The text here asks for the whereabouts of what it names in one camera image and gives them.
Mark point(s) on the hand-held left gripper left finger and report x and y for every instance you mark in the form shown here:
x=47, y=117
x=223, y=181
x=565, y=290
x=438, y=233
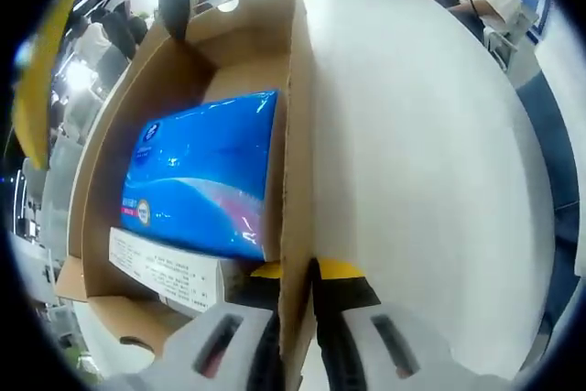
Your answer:
x=256, y=318

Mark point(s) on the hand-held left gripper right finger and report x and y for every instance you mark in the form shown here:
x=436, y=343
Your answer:
x=339, y=318

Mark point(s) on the white medicine box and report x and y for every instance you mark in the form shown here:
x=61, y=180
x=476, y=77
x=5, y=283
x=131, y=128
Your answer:
x=174, y=272

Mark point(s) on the brown cardboard shoe box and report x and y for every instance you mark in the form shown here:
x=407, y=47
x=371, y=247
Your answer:
x=238, y=79

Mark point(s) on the blue tissue pack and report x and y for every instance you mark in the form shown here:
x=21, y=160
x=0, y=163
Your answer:
x=197, y=157

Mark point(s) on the white office chair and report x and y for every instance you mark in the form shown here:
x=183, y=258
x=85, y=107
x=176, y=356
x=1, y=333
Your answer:
x=503, y=47

